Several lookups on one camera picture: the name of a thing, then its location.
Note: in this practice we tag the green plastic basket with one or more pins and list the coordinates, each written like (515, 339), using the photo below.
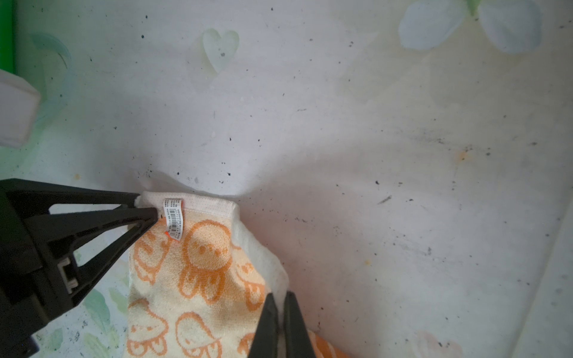
(6, 36)

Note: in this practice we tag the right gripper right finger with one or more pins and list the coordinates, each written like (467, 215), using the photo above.
(297, 340)

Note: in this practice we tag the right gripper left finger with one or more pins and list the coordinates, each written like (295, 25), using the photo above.
(265, 341)

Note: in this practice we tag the orange pink patterned towel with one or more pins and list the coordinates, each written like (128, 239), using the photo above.
(198, 280)

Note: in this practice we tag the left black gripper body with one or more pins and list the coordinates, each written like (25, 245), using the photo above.
(33, 289)

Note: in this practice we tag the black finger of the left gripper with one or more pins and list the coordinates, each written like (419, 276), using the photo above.
(56, 238)
(76, 197)

